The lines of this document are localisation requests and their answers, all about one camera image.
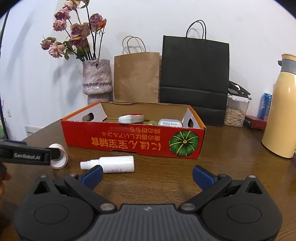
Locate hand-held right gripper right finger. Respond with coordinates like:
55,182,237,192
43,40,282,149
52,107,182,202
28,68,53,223
179,165,264,212

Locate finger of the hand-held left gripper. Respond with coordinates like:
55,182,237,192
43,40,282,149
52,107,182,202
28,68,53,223
4,139,28,146
50,147,65,161

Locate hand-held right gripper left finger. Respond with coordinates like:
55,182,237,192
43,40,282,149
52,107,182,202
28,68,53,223
32,165,117,212

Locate white tape roll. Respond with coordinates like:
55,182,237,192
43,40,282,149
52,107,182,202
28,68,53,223
48,143,68,169

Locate white spray bottle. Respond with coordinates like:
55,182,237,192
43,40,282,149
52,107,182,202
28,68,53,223
80,156,135,174

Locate red cardboard box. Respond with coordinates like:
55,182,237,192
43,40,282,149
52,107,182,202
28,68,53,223
61,101,206,160

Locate red and white lint brush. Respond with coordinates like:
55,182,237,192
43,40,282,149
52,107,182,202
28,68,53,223
118,113,144,124

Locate person's left hand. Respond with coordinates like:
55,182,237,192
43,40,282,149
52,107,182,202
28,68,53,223
0,172,12,202

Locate clear seed container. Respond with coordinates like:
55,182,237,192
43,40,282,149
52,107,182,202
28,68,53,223
223,80,251,128

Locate dark red small box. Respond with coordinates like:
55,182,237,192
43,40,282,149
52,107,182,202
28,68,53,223
243,114,268,130

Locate pink mottled vase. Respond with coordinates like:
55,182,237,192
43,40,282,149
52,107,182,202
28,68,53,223
82,59,114,106

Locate blue packet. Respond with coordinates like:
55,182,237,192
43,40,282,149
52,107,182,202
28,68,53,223
257,92,273,121

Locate yellow thermos jug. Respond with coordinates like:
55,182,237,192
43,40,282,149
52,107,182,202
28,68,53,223
261,53,296,159

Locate black paper bag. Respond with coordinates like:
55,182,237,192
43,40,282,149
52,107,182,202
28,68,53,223
159,20,230,127

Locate brown paper bag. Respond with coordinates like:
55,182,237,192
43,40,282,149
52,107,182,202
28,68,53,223
113,36,161,104

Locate dried pink roses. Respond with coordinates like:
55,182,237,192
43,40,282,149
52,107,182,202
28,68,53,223
40,0,107,62

